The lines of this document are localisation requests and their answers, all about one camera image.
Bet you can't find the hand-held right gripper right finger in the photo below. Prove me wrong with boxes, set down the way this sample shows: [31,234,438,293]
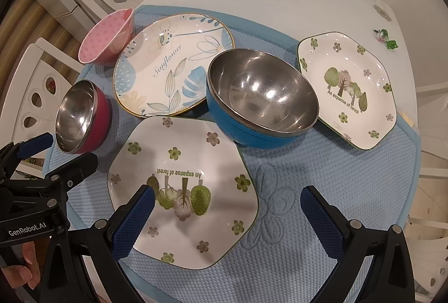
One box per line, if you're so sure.
[300,186,415,303]

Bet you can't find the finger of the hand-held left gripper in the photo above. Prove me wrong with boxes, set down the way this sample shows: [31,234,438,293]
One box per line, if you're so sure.
[45,152,99,199]
[0,133,54,174]

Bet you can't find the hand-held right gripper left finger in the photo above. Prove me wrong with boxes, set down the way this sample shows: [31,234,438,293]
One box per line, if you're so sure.
[40,184,156,303]

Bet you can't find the small red steel bowl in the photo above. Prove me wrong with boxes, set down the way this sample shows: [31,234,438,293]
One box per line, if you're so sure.
[55,80,113,154]

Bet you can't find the hexagonal tree print plate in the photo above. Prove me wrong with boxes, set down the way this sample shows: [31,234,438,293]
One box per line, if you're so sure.
[107,115,260,270]

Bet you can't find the pink polka dot bowl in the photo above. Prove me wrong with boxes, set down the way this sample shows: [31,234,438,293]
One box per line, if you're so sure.
[78,8,134,66]

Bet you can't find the round floral plate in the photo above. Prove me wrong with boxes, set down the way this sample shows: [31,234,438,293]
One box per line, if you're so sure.
[114,13,235,116]

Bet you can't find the large blue steel bowl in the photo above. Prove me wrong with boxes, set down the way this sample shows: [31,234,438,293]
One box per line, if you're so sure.
[206,48,320,150]

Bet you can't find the green-rimmed floral plate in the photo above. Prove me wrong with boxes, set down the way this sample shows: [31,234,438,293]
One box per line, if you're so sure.
[297,31,398,151]

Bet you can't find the person's left hand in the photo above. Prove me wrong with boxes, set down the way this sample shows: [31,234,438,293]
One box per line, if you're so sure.
[0,242,41,291]

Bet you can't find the light blue quilted mat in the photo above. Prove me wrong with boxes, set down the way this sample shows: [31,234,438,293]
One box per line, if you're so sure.
[42,4,421,303]

